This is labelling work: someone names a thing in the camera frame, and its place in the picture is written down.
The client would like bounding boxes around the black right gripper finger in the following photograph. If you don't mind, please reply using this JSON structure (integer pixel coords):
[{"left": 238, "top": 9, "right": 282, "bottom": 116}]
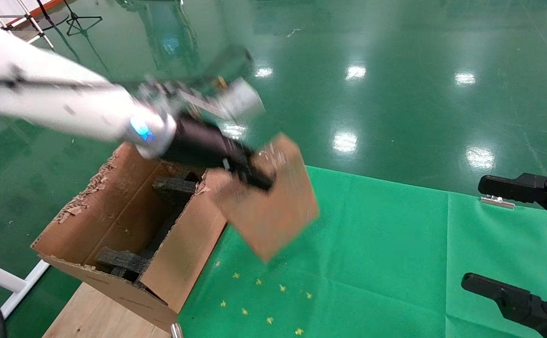
[
  {"left": 478, "top": 173, "right": 547, "bottom": 230},
  {"left": 461, "top": 272, "right": 547, "bottom": 338}
]

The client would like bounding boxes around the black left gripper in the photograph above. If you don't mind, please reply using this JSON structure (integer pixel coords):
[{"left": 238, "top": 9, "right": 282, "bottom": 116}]
[{"left": 161, "top": 115, "right": 275, "bottom": 192}]

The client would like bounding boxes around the small cardboard box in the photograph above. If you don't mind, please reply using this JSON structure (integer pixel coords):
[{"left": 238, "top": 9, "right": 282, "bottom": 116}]
[{"left": 206, "top": 133, "right": 321, "bottom": 262}]

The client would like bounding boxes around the large open cardboard carton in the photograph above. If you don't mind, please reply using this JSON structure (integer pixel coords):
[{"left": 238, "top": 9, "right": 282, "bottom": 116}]
[{"left": 30, "top": 141, "right": 229, "bottom": 331}]

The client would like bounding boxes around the black foam block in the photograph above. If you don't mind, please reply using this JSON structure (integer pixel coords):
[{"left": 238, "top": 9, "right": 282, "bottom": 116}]
[
  {"left": 152, "top": 171, "right": 199, "bottom": 207},
  {"left": 96, "top": 247, "right": 150, "bottom": 281}
]

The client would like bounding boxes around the green table cloth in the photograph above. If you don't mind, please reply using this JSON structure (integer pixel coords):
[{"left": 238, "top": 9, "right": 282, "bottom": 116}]
[{"left": 177, "top": 165, "right": 547, "bottom": 338}]

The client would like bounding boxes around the light wooden table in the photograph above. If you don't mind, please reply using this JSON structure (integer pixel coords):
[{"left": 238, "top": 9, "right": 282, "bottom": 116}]
[{"left": 44, "top": 282, "right": 173, "bottom": 338}]

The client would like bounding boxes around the black tripod stand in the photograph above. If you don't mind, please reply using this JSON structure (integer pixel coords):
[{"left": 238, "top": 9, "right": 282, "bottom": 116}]
[{"left": 37, "top": 0, "right": 103, "bottom": 37}]

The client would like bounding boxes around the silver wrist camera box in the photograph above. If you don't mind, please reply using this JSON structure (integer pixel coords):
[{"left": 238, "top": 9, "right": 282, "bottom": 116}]
[{"left": 137, "top": 77, "right": 266, "bottom": 123}]

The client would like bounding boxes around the white metal rack frame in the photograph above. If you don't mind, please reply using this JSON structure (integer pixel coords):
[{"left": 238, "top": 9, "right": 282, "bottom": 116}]
[{"left": 0, "top": 0, "right": 54, "bottom": 50}]

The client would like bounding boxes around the white tube frame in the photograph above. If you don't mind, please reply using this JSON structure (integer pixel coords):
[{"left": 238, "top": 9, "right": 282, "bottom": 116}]
[{"left": 0, "top": 256, "right": 51, "bottom": 338}]

